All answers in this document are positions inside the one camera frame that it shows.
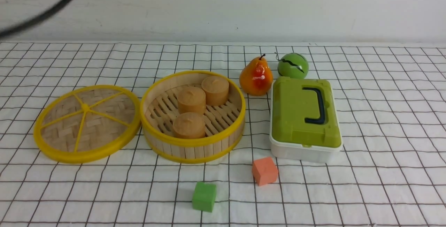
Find brown toy bun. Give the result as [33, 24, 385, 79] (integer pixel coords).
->
[172, 112, 206, 139]
[177, 86, 207, 115]
[202, 76, 229, 106]

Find orange foam cube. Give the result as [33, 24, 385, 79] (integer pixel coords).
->
[252, 157, 278, 186]

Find orange red toy pear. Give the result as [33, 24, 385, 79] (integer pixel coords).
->
[239, 54, 274, 96]

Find brown toy bun rear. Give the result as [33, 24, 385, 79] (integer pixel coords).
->
[202, 76, 229, 106]

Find green foam cube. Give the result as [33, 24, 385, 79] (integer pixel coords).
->
[192, 181, 217, 212]

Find black cable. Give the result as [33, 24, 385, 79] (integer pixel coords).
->
[0, 0, 91, 38]

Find white black grid tablecloth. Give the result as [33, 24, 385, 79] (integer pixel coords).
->
[0, 42, 445, 227]

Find green lid white lunch box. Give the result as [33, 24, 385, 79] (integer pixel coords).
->
[269, 76, 343, 163]

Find brown toy bun front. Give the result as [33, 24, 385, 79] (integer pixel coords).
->
[172, 112, 206, 139]

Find green toy watermelon ball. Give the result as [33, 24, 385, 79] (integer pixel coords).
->
[277, 53, 309, 79]

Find brown toy bun middle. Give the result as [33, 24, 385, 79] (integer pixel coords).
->
[177, 86, 207, 115]

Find bamboo steamer basket yellow rims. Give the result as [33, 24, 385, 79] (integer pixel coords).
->
[140, 71, 246, 164]

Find yellow woven steamer lid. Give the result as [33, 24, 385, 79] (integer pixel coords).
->
[33, 85, 141, 164]

